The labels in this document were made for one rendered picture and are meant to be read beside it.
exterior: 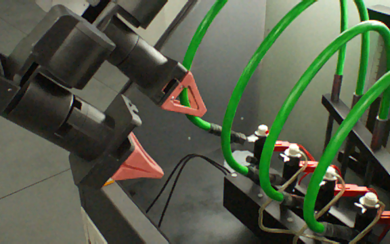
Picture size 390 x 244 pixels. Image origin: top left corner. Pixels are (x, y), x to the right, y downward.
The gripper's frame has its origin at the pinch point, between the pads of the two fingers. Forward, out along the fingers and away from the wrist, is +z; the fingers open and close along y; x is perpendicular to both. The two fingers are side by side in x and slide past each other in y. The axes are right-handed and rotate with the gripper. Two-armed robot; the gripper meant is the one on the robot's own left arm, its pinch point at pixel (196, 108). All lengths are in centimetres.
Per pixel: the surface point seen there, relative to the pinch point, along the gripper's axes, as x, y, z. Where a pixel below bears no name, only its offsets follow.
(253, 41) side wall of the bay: -24, 40, 21
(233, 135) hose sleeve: -0.6, 3.2, 10.7
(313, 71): -12.8, -15.8, 2.0
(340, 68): -24.6, 8.0, 23.6
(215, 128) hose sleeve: 0.5, 1.8, 6.1
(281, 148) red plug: -4.5, 4.3, 21.5
